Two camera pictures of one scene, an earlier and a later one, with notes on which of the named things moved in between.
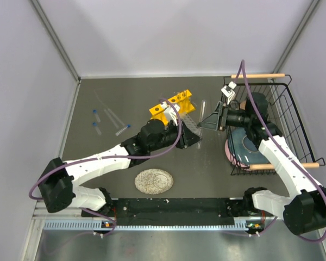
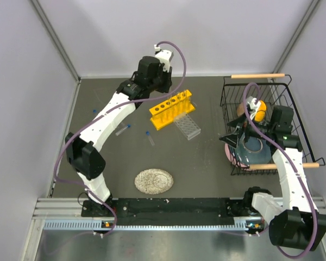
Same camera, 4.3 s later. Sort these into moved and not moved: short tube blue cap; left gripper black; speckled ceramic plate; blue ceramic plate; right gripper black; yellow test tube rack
Moved: left gripper black; right gripper black
Not moved: yellow test tube rack; speckled ceramic plate; short tube blue cap; blue ceramic plate
